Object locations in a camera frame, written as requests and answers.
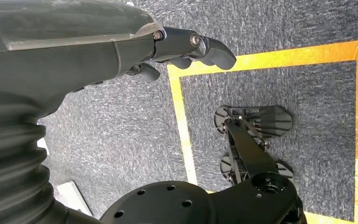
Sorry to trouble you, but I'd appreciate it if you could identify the white flat plate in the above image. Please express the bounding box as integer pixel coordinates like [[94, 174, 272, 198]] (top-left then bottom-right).
[[54, 181, 94, 217]]

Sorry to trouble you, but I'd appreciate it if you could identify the black robot foot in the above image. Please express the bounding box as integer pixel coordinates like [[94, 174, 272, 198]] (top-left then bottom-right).
[[213, 105, 295, 187]]

